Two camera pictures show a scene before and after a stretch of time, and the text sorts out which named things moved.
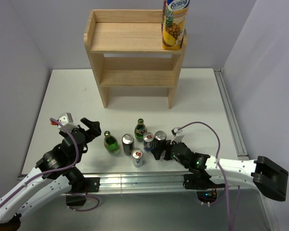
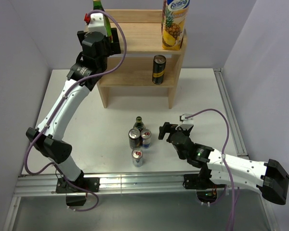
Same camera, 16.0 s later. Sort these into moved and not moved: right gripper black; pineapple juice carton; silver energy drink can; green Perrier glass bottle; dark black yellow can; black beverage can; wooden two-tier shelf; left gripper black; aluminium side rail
Moved: black beverage can; green Perrier glass bottle; left gripper black; dark black yellow can; right gripper black
Not moved: aluminium side rail; silver energy drink can; wooden two-tier shelf; pineapple juice carton
